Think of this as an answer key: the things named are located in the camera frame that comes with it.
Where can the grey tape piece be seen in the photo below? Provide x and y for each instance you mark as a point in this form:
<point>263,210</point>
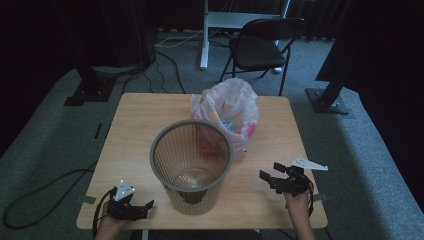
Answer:
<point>88,199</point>
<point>319,197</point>

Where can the black slanted stand with base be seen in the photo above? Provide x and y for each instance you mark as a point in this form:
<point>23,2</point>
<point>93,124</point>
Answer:
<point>328,100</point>

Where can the person's right hand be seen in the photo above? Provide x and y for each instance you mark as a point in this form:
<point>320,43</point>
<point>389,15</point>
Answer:
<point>298,206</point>

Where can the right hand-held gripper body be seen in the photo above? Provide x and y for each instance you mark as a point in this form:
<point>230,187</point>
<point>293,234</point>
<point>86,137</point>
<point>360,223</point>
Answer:
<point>295,183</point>

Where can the white table leg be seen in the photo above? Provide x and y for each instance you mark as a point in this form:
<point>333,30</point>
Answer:
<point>144,235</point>

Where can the person's left hand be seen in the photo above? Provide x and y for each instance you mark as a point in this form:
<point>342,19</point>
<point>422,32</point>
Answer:
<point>111,223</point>

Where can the black folding chair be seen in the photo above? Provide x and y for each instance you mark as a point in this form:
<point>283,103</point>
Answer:
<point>258,50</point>

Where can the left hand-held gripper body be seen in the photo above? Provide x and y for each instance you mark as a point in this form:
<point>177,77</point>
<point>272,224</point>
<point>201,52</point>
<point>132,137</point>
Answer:
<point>125,211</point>

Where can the clear plastic bag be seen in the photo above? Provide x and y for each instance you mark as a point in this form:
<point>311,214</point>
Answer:
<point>233,100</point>

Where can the black stand with square base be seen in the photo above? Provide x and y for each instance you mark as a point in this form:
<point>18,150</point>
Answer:
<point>90,93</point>

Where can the black tape strip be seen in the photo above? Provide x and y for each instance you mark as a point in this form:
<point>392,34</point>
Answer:
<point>98,131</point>

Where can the blue wrapper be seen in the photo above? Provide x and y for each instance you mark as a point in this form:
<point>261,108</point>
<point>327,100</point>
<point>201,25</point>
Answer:
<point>228,125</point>

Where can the translucent brown ribbed bin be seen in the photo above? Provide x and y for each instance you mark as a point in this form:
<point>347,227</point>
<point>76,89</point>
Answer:
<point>191,203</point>

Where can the white desk frame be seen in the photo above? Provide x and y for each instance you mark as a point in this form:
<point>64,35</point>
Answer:
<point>205,40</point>

